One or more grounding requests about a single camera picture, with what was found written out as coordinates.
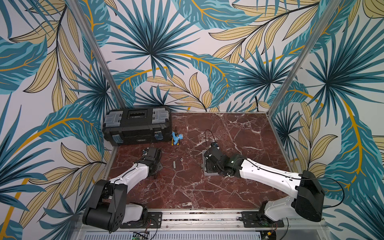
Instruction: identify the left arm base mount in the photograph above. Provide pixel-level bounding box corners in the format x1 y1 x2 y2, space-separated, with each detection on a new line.
120 204 163 229

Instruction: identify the translucent plastic storage box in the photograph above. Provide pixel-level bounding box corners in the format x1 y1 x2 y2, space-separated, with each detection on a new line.
203 148 223 176

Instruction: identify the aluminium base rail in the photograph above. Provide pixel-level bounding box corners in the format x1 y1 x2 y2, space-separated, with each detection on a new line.
72 209 332 240

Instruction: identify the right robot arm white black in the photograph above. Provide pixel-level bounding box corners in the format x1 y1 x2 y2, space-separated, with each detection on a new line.
203 146 325 222

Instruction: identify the black plastic toolbox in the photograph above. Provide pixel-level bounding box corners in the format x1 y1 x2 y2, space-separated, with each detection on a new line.
102 106 173 146

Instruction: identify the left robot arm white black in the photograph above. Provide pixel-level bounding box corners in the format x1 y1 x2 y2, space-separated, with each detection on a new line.
82 147 163 233

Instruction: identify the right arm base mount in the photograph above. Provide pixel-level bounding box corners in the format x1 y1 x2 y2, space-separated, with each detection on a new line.
239 201 285 230

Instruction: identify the blue toy figure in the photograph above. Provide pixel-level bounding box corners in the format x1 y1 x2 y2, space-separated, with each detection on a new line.
171 131 184 146

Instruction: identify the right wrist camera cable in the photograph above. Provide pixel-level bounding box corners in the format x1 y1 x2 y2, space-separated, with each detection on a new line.
204 129 217 148

